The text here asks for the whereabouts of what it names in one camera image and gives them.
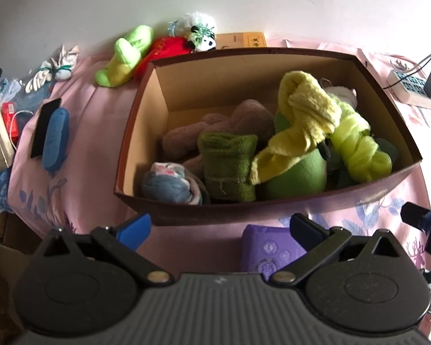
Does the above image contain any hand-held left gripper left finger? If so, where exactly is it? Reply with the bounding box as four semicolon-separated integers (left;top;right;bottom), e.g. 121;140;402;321
43;214;175;289

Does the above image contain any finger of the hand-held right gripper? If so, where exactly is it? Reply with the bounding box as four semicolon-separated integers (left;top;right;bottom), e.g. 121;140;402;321
400;203;431;232

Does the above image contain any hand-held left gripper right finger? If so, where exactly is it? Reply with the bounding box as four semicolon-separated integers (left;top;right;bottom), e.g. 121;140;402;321
269;213;403;289

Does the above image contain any green round plush toy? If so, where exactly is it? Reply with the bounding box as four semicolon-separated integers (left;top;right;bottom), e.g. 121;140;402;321
262;111;329;199

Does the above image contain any knotted grey blue cloth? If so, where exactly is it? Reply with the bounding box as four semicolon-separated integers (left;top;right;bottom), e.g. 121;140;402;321
141;162;211;205

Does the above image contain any lime green mesh sponge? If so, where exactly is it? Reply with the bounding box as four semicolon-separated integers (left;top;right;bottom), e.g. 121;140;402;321
328;97;393;183

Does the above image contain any dark green towel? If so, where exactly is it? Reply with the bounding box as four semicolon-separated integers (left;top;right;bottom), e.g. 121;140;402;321
197;133;259;202

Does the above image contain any brown cardboard box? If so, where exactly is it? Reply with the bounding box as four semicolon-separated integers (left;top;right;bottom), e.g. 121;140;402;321
114;47;422;226

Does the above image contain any yellow towel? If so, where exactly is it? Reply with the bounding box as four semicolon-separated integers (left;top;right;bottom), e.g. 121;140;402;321
249;71;343;185

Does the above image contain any mauve plush toy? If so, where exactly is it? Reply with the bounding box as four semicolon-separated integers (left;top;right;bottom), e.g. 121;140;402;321
161;99;275;171

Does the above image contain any grey white plush toy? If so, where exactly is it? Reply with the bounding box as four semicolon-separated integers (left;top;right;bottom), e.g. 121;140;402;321
321;85;358;108

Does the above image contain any purple plastic pack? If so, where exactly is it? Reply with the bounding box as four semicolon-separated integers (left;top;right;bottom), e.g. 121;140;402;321
240;225;307;277

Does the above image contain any blue oval case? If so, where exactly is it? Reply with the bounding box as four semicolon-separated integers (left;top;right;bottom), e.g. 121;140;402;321
42;107;70;171

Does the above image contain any pink floral bedsheet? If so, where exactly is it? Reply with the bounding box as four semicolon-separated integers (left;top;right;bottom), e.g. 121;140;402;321
7;38;431;331

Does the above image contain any white power strip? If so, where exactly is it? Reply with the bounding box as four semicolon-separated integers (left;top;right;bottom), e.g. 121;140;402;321
387;69;431;110

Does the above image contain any plain cardboard carton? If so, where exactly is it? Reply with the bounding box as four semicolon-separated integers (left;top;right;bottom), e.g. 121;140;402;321
0;201;33;256

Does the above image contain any blue patterned packet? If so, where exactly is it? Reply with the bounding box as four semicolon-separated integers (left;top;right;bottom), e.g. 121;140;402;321
0;168;13;214

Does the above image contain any red small box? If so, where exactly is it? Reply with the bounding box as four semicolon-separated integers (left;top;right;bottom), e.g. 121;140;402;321
2;102;20;141

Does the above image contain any lime green plush toy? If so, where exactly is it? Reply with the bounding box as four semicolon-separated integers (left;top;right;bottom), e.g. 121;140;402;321
95;25;154;87

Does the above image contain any white knit glove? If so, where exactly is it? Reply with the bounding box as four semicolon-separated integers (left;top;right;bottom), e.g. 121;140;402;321
55;45;80;69
25;68;54;92

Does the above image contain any clear plastic bag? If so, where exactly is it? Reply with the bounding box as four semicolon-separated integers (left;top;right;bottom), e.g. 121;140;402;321
0;77;54;113

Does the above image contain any red plush toy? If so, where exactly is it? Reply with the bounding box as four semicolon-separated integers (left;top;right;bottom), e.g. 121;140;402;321
133;36;193;80

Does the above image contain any orange flat box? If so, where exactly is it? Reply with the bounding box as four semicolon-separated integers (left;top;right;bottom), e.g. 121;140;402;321
215;32;268;50

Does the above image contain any white panda plush toy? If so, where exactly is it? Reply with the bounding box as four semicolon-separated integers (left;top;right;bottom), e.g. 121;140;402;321
169;12;217;53

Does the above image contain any white cord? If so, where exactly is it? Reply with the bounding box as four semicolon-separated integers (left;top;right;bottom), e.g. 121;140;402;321
12;111;34;141

